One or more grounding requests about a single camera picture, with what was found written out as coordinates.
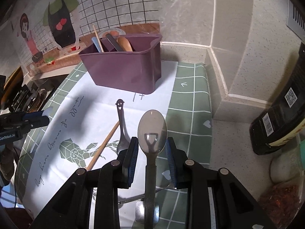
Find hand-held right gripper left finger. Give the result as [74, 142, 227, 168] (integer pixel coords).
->
[29, 137, 139, 229]

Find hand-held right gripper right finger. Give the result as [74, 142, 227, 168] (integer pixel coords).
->
[165, 137, 278, 229]

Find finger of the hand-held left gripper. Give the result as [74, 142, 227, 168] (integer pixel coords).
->
[14, 110, 50, 132]

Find dark-handled metal spoon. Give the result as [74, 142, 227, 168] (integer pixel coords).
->
[137, 109, 168, 229]

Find purple plastic utensil holder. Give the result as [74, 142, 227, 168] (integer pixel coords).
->
[79, 33, 163, 95]

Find light blue plastic spoon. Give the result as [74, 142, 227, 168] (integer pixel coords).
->
[91, 37, 102, 53]

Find grey-blue plastic spoon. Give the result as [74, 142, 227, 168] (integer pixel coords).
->
[105, 34, 124, 52]

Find wooden spoon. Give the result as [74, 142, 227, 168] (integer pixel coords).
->
[117, 36, 133, 52]

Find black gas stove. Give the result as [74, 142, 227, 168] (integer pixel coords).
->
[7, 79, 56, 114]

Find shovel-shaped metal spoon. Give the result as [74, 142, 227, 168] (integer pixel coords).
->
[118, 184, 172, 205]

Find yellow pan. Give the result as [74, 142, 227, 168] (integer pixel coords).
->
[3, 65, 24, 98]

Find green checkered white table mat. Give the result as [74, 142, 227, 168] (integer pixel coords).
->
[17, 61, 212, 229]

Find small teal-cap bottle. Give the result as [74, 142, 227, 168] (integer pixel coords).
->
[269, 138, 305, 184]

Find yellow-lid jar of chili flakes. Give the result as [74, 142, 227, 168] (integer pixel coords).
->
[256, 181, 304, 222]

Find dark soy sauce bottle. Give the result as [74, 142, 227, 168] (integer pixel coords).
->
[249, 42, 305, 155]

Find white vent grille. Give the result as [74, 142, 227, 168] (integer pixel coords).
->
[287, 0, 305, 32]

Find smiley-handle metal spoon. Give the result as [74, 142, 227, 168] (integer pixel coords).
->
[115, 98, 131, 155]

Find cartoon couple wall poster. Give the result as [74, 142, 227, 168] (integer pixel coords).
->
[0, 0, 162, 77]

